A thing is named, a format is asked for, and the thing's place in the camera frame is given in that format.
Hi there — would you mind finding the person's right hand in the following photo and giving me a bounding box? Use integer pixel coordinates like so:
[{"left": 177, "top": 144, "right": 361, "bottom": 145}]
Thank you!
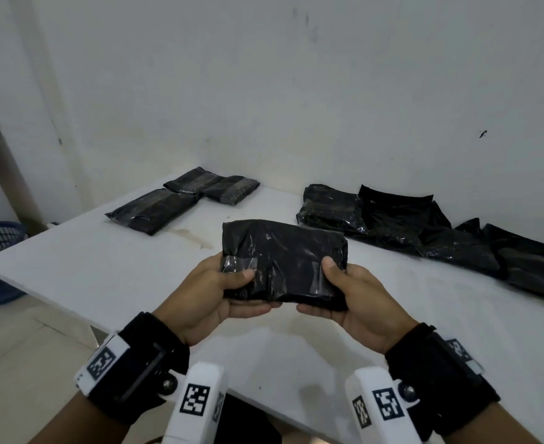
[{"left": 296, "top": 256, "right": 420, "bottom": 356}]

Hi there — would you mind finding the person's left hand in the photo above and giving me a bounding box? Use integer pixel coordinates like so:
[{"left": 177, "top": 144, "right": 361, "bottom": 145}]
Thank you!
[{"left": 151, "top": 252, "right": 283, "bottom": 347}]

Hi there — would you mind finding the clear tape strip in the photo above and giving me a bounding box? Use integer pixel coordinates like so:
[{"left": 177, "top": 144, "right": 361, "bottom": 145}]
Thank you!
[{"left": 221, "top": 253, "right": 348, "bottom": 297}]

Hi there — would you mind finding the row of black plastic packets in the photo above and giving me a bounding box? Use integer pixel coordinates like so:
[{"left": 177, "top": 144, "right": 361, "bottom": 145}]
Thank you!
[{"left": 295, "top": 183, "right": 544, "bottom": 306}]

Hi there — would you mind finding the glossy black plastic bag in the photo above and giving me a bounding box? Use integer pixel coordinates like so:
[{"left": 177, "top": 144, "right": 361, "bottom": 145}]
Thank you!
[{"left": 221, "top": 219, "right": 349, "bottom": 313}]

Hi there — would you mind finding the crinkled black plastic bag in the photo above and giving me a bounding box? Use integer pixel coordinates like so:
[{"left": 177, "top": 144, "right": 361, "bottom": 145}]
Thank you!
[{"left": 201, "top": 175, "right": 260, "bottom": 205}]

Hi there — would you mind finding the person's left forearm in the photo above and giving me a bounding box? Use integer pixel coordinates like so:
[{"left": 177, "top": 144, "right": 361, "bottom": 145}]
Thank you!
[{"left": 29, "top": 392, "right": 132, "bottom": 444}]

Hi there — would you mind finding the person's right forearm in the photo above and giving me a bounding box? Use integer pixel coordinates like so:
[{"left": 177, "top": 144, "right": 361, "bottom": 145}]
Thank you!
[{"left": 443, "top": 401, "right": 544, "bottom": 444}]

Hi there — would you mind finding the black left wristband with markers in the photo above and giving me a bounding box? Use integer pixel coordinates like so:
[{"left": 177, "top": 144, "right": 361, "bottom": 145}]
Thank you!
[{"left": 73, "top": 311, "right": 192, "bottom": 426}]

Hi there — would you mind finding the black wristband with markers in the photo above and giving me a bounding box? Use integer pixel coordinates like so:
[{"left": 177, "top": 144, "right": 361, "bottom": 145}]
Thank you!
[
  {"left": 385, "top": 323, "right": 502, "bottom": 441},
  {"left": 73, "top": 311, "right": 192, "bottom": 426}
]

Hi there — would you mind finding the black right wristband with markers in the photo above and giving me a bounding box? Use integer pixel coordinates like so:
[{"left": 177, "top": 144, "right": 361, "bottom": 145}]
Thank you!
[{"left": 385, "top": 323, "right": 502, "bottom": 441}]

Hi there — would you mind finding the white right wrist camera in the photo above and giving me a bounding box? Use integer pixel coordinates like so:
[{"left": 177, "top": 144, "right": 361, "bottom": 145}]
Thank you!
[{"left": 344, "top": 366, "right": 423, "bottom": 444}]

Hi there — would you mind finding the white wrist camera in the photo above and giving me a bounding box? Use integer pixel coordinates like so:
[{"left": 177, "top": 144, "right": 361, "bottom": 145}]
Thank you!
[
  {"left": 160, "top": 361, "right": 230, "bottom": 444},
  {"left": 344, "top": 366, "right": 423, "bottom": 444}
]

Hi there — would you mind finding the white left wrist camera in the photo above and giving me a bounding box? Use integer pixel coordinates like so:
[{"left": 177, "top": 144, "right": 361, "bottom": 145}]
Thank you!
[{"left": 160, "top": 361, "right": 230, "bottom": 444}]

